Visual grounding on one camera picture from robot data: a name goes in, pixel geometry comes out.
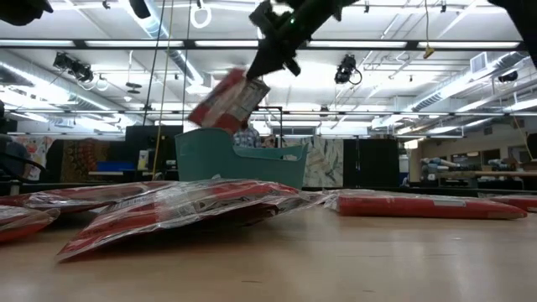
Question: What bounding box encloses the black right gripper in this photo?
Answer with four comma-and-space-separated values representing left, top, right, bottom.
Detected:
245, 0, 357, 81

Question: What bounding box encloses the red popcorn bag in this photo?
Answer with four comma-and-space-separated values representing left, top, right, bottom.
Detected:
56, 179, 314, 262
0, 204, 61, 244
0, 180, 180, 214
322, 188, 529, 221
187, 67, 272, 136
482, 193, 537, 214

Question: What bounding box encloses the marbled partition panel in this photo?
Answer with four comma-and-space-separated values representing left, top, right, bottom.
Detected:
284, 137, 344, 189

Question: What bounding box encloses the teal plastic basket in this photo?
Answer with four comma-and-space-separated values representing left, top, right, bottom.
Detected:
175, 127, 310, 190

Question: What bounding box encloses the black partition panel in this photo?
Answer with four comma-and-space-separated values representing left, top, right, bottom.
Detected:
342, 138, 401, 189

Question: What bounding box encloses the yellow hanging hook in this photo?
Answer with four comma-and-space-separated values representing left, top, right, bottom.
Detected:
422, 0, 435, 60

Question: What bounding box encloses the orange patterned hanging cloth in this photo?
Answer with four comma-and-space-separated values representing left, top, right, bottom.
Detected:
62, 139, 111, 183

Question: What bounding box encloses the white floral hanging cloth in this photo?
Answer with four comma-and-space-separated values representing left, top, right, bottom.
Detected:
14, 135, 55, 181

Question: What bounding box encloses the black hanging cable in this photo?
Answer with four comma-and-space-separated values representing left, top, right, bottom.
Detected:
142, 0, 167, 127

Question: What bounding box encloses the white cable loop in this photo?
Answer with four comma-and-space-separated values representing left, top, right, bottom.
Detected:
190, 0, 213, 29

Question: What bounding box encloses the black ceiling camera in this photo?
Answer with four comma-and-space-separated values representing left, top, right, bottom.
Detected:
53, 51, 95, 84
334, 54, 363, 86

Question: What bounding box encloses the yellow rope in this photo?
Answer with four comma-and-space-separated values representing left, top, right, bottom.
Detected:
150, 0, 175, 180

